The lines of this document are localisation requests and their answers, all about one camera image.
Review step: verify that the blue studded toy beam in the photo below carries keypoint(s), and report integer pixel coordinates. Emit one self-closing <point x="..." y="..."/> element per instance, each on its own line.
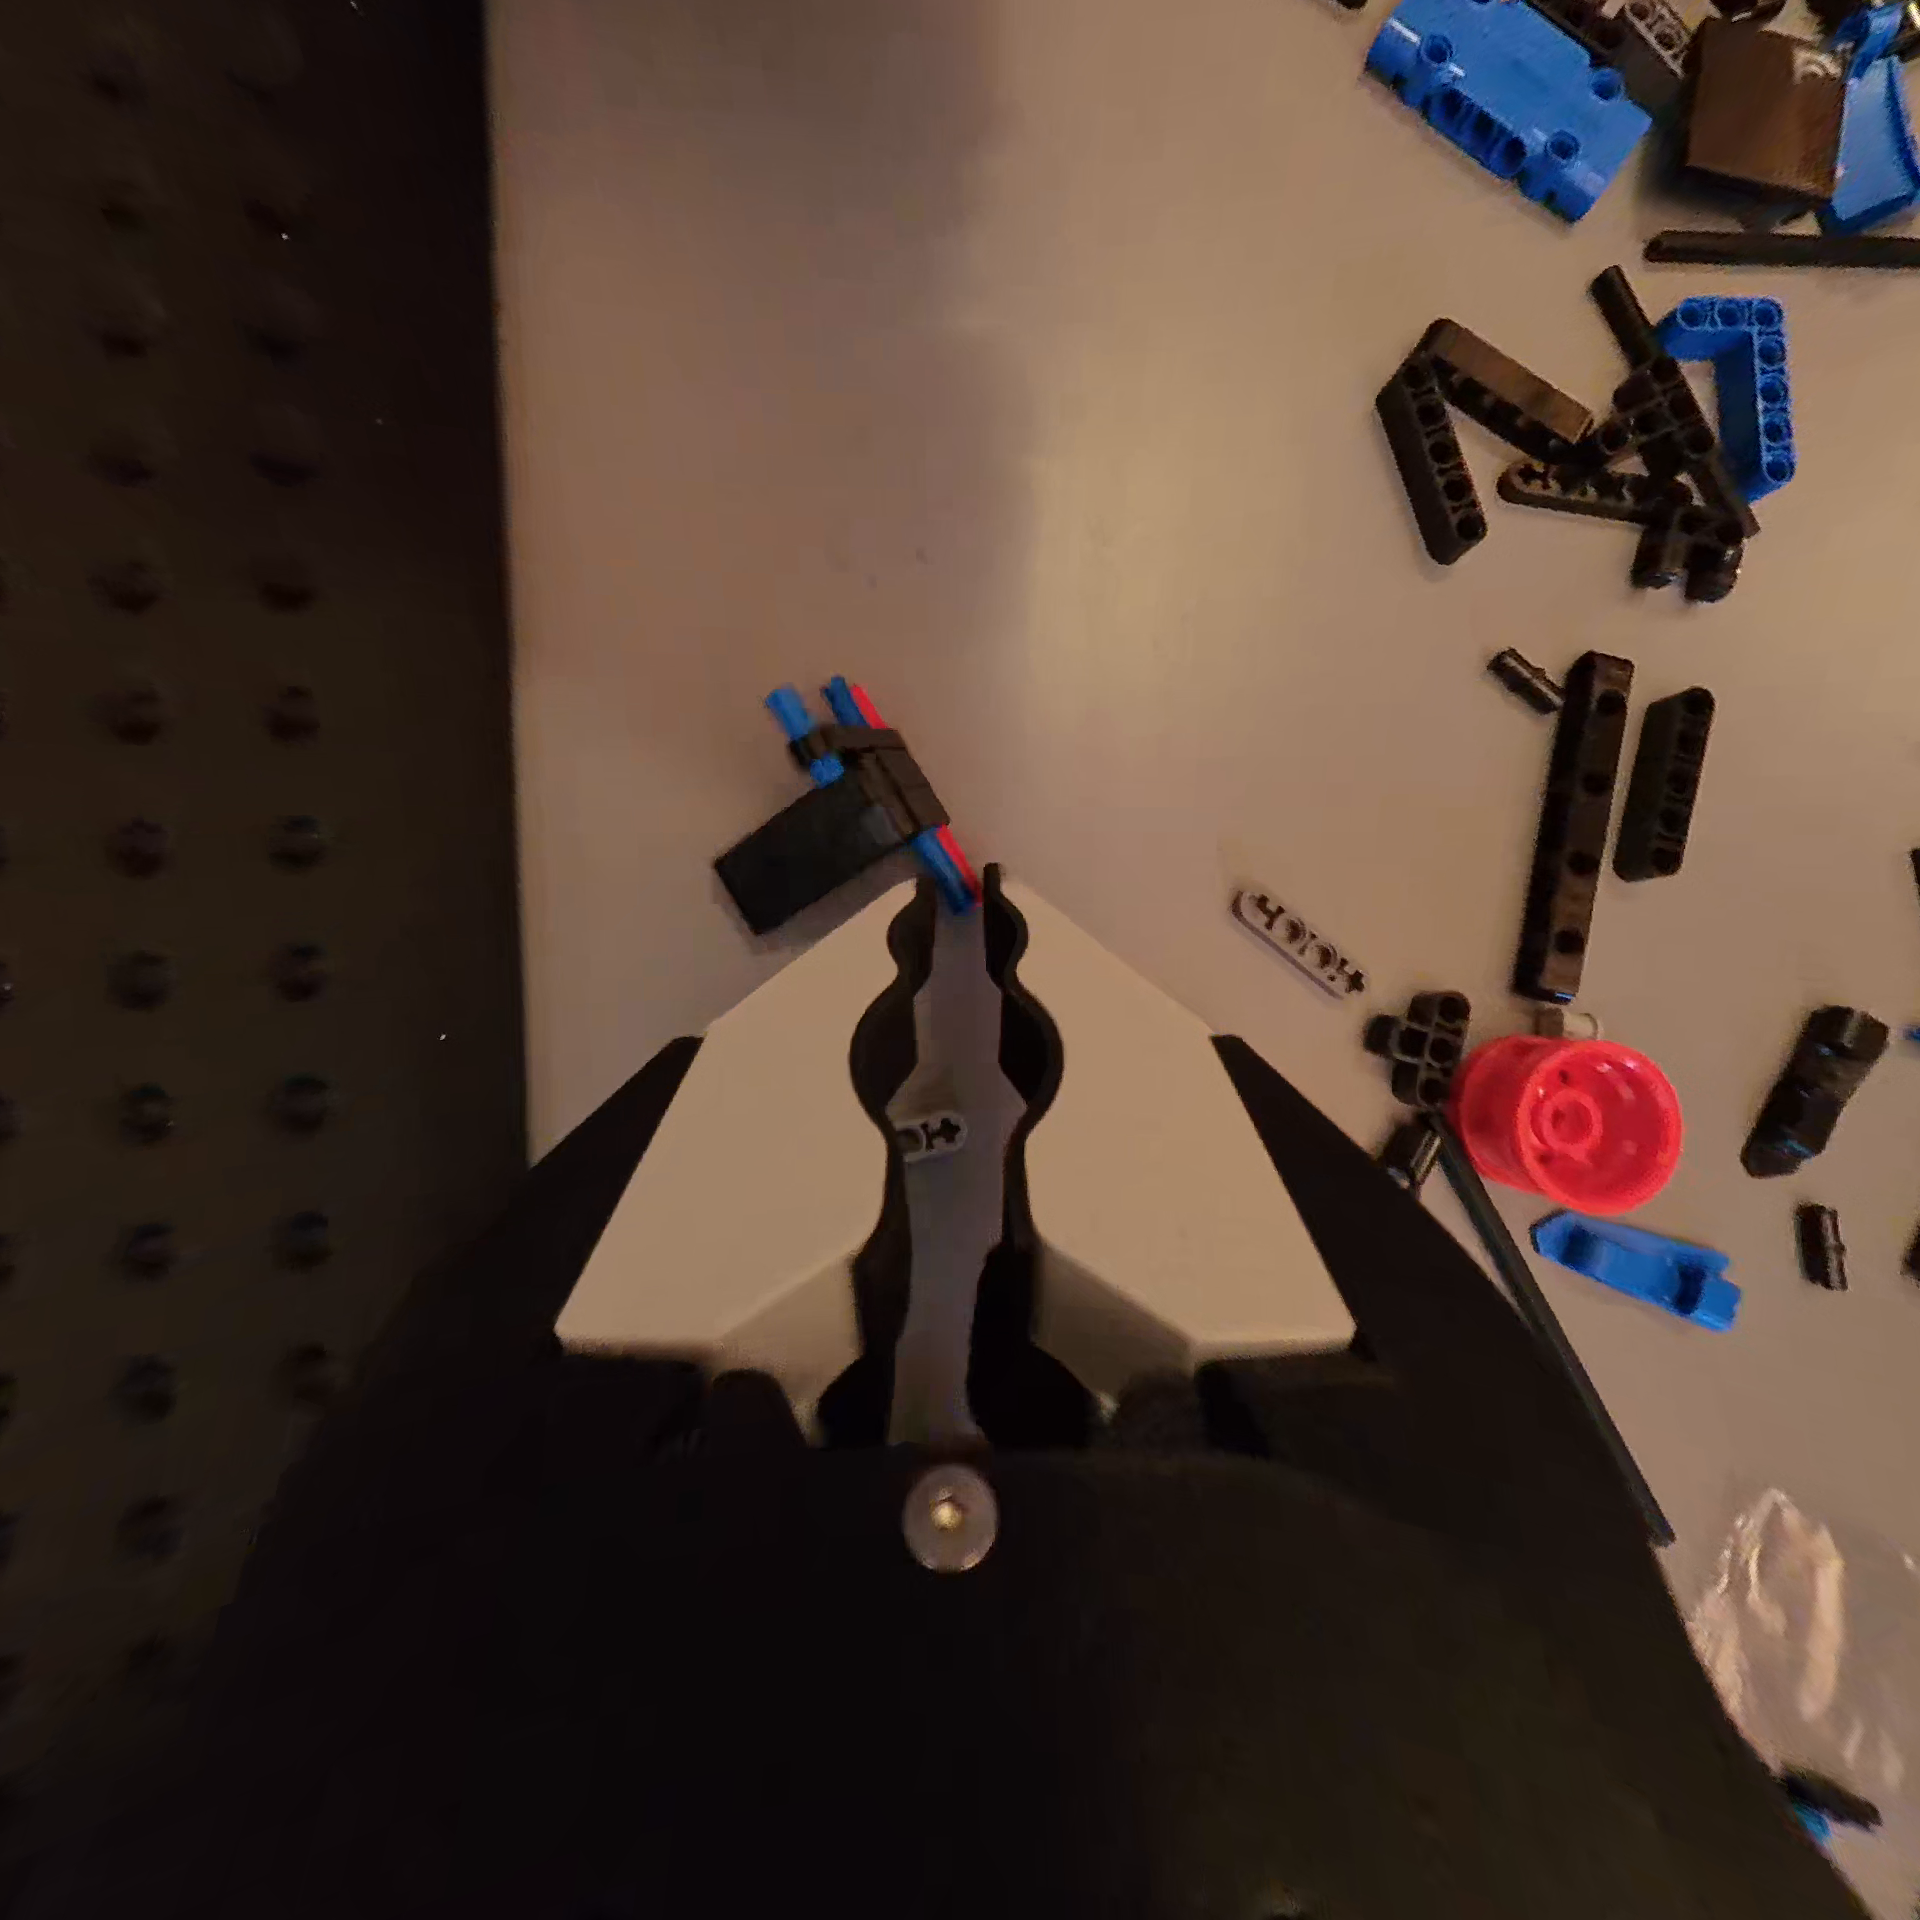
<point x="1500" y="99"/>

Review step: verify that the grey angled thin liftarm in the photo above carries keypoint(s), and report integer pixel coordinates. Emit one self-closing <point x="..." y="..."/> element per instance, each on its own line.
<point x="931" y="1138"/>

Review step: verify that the short black toy beam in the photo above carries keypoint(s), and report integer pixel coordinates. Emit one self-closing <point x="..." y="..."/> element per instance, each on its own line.
<point x="1667" y="784"/>

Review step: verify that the blue angled toy beam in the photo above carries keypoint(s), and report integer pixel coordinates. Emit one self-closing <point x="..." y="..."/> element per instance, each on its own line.
<point x="1763" y="391"/>

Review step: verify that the black connector with pin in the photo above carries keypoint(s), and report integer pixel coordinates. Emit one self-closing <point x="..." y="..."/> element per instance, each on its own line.
<point x="1411" y="1154"/>

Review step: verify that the small black toy pin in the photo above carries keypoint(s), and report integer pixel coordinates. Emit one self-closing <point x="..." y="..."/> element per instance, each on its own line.
<point x="1527" y="678"/>
<point x="1824" y="1244"/>

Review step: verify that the black triangular toy connector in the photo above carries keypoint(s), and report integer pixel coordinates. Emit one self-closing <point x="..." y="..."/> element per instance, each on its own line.
<point x="1419" y="1045"/>

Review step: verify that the long black toy axle rod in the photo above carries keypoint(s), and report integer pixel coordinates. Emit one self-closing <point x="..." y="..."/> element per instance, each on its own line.
<point x="1558" y="1351"/>

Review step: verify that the black joined toy beams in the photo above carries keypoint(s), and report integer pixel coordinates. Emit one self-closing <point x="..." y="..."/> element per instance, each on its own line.
<point x="1667" y="451"/>

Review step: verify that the large black angled toy beam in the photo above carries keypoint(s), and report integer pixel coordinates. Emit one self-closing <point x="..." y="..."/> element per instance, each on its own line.
<point x="1432" y="464"/>

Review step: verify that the clear plastic bag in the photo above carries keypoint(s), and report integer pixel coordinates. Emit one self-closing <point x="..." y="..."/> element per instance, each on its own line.
<point x="1799" y="1633"/>

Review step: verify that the black toy panel piece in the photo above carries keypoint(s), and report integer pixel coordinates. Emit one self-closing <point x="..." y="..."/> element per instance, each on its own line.
<point x="1818" y="1091"/>

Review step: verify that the long black toy beam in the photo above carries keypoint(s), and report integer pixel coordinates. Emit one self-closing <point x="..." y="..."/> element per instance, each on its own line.
<point x="1576" y="824"/>

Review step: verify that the blue curved toy panel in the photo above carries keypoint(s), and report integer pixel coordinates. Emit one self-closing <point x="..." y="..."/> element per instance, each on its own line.
<point x="1882" y="143"/>

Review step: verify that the large red toy wheel hub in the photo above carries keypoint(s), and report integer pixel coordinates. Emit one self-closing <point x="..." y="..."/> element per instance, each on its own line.
<point x="1570" y="1125"/>

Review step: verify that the small grey toy connector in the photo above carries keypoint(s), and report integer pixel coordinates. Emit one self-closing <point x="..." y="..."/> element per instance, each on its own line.
<point x="1653" y="30"/>

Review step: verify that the grey thin toy liftarm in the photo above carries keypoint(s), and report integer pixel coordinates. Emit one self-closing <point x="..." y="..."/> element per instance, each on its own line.
<point x="1302" y="941"/>

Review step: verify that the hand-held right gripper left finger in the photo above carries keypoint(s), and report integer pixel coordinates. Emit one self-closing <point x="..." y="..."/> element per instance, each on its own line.
<point x="718" y="1201"/>

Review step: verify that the small black flat toy tile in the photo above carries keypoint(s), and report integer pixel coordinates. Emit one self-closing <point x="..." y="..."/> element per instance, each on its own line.
<point x="1763" y="119"/>

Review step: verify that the black dimpled panel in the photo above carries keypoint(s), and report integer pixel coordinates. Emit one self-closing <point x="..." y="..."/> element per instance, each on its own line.
<point x="225" y="598"/>

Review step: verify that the black blue toy brick assembly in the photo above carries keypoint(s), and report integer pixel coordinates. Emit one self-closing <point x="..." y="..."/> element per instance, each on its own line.
<point x="816" y="842"/>

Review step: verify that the blue flat toy panel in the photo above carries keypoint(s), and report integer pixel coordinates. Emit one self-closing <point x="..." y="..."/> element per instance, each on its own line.
<point x="1634" y="1268"/>

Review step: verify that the grey desk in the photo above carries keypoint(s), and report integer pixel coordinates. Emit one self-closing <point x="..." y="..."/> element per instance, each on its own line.
<point x="900" y="378"/>

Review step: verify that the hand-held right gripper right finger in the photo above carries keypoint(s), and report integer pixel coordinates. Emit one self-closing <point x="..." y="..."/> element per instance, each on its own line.
<point x="1185" y="1201"/>

